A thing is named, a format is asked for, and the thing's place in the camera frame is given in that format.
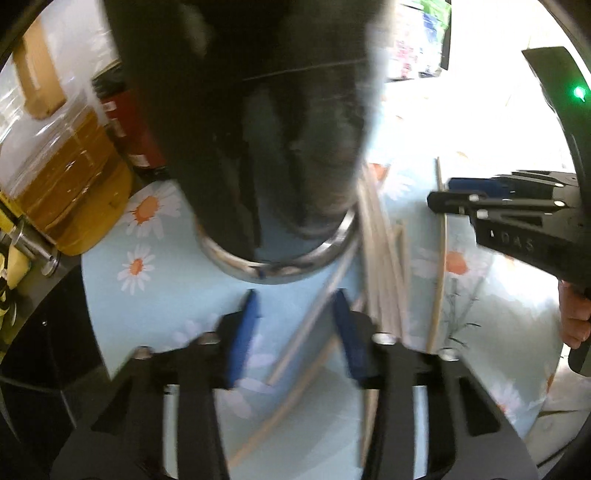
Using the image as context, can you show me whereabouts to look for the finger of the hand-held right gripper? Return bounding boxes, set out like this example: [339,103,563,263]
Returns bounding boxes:
[427,188,578,219]
[447,171,578,200]

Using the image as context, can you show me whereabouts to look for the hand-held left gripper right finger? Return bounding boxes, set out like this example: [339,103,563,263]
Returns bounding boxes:
[331,288,539,480]

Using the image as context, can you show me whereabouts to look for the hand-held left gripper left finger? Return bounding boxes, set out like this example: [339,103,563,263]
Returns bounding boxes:
[53,288,264,480]

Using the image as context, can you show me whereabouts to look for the bundle of wooden chopsticks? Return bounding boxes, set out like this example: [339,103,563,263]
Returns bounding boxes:
[228,164,414,467]

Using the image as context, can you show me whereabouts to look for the black cylindrical utensil holder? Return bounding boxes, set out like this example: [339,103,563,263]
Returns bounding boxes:
[102,0,389,283]

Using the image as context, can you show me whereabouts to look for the person's right hand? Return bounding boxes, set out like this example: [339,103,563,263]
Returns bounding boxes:
[558,281,591,350]

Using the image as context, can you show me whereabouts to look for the floral light blue tablecloth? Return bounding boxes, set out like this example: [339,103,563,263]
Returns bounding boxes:
[81,134,573,480]

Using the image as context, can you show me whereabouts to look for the blue white packet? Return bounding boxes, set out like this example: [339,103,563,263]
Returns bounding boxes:
[421,11,448,46]

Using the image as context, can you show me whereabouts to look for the black sink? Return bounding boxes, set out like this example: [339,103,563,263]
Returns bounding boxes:
[0,263,112,480]

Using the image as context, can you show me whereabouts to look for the metal sink fitting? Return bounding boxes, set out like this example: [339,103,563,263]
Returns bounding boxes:
[11,220,63,278]

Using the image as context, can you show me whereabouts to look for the dark sauce bottle red label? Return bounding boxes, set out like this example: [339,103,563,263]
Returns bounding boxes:
[90,60,169,178]

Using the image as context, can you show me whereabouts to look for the yellow cleaning gloves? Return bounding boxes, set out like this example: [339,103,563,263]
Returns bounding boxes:
[0,189,34,326]

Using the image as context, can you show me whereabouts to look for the large cooking oil bottle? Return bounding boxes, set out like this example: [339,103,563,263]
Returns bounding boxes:
[0,9,134,257]

